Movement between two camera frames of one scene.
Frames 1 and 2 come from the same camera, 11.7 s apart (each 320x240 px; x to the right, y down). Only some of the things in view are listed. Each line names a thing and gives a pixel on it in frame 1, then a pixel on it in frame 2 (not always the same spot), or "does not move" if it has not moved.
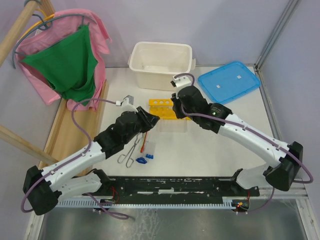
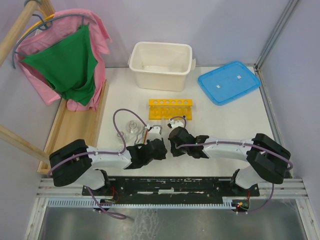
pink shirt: x=63 y=23 does not move
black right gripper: x=176 y=101 → x=175 y=153
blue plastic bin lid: x=228 y=82 does not move
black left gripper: x=151 y=118 → x=162 y=155
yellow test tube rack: x=163 y=109 does not move
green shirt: x=69 y=64 does not move
